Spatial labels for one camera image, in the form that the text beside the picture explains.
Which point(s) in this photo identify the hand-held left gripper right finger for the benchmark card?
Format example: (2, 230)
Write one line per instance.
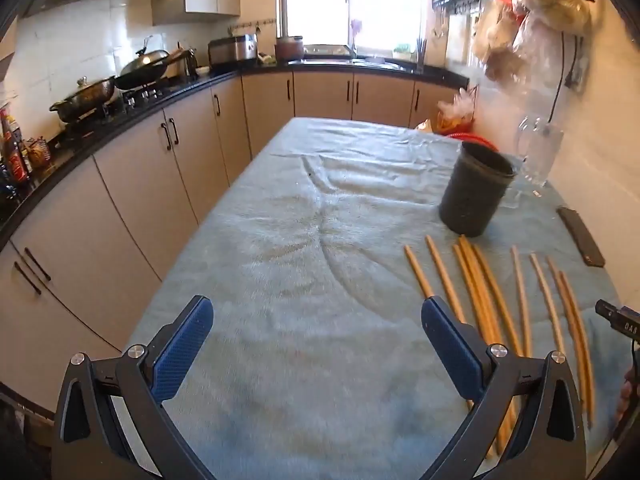
(450, 350)

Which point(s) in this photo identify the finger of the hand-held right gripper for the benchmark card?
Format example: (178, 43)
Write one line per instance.
(620, 321)

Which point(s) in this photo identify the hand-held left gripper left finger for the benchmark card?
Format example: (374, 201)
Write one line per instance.
(180, 350)

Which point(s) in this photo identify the group of wooden chopsticks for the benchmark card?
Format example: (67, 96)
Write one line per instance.
(479, 290)

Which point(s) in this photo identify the dark grey utensil cup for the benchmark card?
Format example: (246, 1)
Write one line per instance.
(472, 192)

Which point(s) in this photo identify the person's right hand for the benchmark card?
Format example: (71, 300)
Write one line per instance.
(627, 395)

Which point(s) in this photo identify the black flat rectangular device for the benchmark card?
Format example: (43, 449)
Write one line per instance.
(581, 235)

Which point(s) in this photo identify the light blue towel cloth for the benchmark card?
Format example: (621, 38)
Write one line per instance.
(300, 260)

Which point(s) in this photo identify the beige lower kitchen cabinets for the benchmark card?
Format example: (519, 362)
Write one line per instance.
(150, 175)

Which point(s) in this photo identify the clear glass pitcher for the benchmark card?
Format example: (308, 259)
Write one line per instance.
(537, 152)

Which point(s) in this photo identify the large red plastic basket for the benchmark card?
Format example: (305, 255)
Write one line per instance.
(470, 139)

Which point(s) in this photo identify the clear bag with orange contents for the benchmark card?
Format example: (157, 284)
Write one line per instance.
(457, 110)

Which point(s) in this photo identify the cluster of sauce bottles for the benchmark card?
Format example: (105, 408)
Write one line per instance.
(17, 155)

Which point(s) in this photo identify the black gas stove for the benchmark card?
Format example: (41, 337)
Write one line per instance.
(130, 100)

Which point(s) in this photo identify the black kitchen countertop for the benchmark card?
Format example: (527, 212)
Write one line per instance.
(200, 85)

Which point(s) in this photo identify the steel pot with lid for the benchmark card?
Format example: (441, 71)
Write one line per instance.
(85, 95)

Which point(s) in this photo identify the black wok with steel lid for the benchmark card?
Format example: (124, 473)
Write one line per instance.
(145, 67)

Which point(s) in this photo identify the small green plant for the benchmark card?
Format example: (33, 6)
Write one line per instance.
(402, 51)

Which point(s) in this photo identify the steel countertop cooker appliance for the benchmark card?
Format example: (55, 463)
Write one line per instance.
(232, 51)

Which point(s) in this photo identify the white hanging cutting board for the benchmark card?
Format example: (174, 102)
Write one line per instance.
(456, 40)

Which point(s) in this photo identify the steel kitchen sink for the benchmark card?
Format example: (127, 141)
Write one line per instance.
(345, 57)

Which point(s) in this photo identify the brown clay pot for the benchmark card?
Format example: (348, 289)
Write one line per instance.
(289, 49)

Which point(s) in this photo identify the sink faucet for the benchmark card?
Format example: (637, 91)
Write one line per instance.
(353, 40)

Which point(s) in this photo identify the hanging plastic bags of food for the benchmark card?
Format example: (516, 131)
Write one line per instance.
(540, 5)

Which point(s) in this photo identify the kitchen window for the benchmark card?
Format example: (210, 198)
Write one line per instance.
(350, 0)

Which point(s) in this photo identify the wall power socket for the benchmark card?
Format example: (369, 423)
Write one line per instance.
(576, 72)

